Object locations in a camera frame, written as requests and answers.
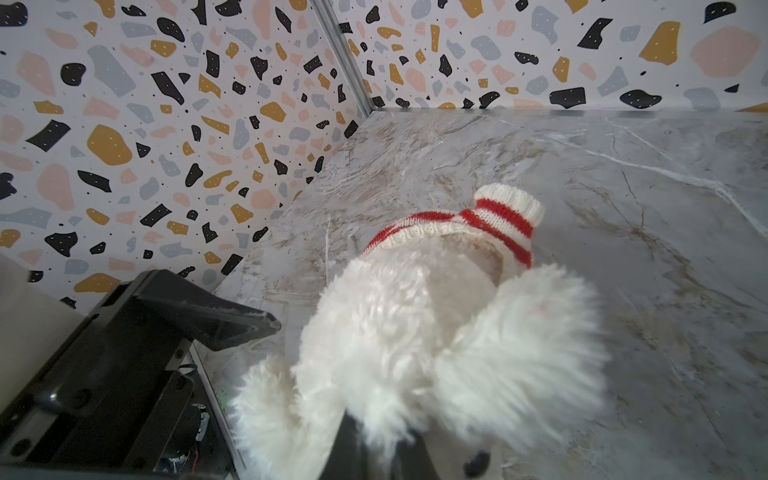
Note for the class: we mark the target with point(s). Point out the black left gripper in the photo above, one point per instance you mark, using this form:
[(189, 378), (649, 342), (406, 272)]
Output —
[(124, 392)]

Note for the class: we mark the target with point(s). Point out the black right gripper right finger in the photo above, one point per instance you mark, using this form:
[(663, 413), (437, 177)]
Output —
[(412, 461)]

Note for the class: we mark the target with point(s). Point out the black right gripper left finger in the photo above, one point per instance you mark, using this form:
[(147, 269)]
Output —
[(348, 458)]

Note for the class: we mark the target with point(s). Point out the white plush teddy bear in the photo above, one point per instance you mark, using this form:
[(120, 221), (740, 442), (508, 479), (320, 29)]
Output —
[(429, 339)]

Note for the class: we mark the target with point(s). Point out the red white striped knit sweater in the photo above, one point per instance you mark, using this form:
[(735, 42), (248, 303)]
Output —
[(503, 216)]

